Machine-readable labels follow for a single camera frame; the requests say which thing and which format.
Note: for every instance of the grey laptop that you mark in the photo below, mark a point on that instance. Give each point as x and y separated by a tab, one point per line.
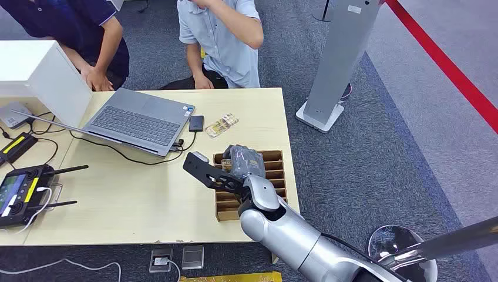
136	122

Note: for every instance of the grey pillar stand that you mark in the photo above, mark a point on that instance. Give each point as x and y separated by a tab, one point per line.
338	62

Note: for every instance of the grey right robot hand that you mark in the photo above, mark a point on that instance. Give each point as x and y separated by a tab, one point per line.
245	160

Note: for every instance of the small black external drive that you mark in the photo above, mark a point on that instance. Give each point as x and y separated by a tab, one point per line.
196	123

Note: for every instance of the chrome pole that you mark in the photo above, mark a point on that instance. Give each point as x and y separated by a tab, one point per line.
451	243

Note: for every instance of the floor socket box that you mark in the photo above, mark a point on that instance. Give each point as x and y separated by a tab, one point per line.
160	260

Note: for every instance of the person's hand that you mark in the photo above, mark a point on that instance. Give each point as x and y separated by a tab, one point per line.
203	82
96	79

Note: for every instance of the white box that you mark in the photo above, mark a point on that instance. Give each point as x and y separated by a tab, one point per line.
35	74

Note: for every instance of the yellow flat object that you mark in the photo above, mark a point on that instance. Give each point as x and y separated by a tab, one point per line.
233	278

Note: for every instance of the slotted cardboard card box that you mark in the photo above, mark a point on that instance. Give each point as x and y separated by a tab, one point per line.
277	171

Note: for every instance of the black remote controller with screen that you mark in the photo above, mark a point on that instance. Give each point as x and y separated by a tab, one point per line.
19	192

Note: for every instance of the round chrome base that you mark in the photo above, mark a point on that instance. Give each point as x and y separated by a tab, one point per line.
393	239

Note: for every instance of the brown card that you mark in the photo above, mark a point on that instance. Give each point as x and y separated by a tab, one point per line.
227	162

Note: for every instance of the black device with yellow stripe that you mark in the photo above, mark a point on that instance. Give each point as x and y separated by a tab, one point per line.
17	146

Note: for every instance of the patterned card packet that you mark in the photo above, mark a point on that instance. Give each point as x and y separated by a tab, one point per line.
221	125

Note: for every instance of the grey power adapter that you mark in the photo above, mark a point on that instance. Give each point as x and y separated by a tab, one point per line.
13	113

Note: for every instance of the person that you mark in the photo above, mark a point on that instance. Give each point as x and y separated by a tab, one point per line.
221	39
85	27

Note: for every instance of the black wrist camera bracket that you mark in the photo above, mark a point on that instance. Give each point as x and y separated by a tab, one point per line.
210	171

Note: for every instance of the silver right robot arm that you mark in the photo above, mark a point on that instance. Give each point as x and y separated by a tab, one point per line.
288	233

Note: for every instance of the metal floor cover plate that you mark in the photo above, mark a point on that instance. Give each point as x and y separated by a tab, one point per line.
192	257

